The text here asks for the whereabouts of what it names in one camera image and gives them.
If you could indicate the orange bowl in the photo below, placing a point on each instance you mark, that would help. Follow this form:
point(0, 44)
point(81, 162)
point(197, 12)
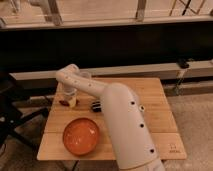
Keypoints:
point(81, 136)

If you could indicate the red pepper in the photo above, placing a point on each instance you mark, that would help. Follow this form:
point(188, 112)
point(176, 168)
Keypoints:
point(64, 103)

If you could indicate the black rectangular block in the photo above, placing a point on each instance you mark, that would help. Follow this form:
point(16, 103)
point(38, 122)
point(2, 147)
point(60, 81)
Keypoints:
point(96, 107)

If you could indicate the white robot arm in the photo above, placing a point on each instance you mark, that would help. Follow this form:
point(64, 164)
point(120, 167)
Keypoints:
point(131, 140)

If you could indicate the wooden folding table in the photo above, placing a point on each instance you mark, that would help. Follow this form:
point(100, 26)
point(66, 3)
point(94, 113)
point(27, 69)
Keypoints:
point(158, 117)

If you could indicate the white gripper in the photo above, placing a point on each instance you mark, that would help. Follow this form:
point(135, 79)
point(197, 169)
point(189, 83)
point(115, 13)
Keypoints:
point(69, 90)

